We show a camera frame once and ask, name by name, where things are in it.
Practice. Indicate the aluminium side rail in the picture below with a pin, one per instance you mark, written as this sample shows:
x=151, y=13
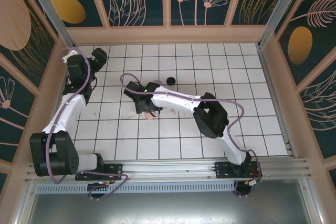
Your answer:
x=291, y=148

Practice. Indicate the aluminium mounting rail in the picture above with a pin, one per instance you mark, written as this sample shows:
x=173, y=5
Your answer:
x=162, y=169

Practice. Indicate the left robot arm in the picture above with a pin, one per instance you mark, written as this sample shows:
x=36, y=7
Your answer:
x=65, y=113

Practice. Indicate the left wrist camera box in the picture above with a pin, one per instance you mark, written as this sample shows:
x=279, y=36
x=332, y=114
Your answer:
x=68, y=53

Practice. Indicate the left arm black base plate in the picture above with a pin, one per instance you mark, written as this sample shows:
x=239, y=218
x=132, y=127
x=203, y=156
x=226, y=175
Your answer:
x=113, y=170

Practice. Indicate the black earbud charging case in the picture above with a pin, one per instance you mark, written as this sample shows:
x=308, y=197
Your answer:
x=171, y=80

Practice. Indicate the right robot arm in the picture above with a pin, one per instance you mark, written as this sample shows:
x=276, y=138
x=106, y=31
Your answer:
x=176, y=98

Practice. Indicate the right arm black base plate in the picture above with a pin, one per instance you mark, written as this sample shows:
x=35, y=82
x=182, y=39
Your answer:
x=223, y=170

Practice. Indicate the aluminium corner post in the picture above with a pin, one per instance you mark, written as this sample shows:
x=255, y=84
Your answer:
x=53, y=16
x=277, y=11

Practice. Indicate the grey metal sheet panel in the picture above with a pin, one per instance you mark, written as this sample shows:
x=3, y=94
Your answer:
x=168, y=208

